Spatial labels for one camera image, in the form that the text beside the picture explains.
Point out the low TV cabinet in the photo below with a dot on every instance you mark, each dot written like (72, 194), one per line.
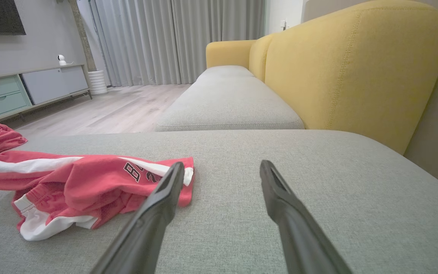
(32, 91)

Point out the small white security camera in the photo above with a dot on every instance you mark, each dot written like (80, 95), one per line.
(62, 59)

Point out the light grey cabinet door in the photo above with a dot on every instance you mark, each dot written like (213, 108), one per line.
(55, 83)

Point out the red shorts with white trim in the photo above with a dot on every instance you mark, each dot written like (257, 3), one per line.
(89, 182)

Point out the white ribbed planter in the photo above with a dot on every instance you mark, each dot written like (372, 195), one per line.
(97, 82)

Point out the yellow sofa armrest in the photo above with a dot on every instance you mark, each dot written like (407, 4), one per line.
(228, 53)

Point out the brown tree trunk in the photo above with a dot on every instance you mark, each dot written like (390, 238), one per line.
(82, 38)

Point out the grey pleated curtain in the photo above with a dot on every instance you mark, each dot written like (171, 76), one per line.
(173, 38)

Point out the grey sofa seat cushion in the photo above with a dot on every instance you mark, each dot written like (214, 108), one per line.
(230, 102)

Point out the white wall switch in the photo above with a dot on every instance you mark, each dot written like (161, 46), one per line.
(283, 25)

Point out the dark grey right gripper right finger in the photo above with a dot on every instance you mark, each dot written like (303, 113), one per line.
(299, 236)

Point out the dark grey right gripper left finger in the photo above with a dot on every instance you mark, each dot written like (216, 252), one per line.
(146, 228)

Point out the yellow sofa backrest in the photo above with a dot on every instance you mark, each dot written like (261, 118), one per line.
(356, 68)

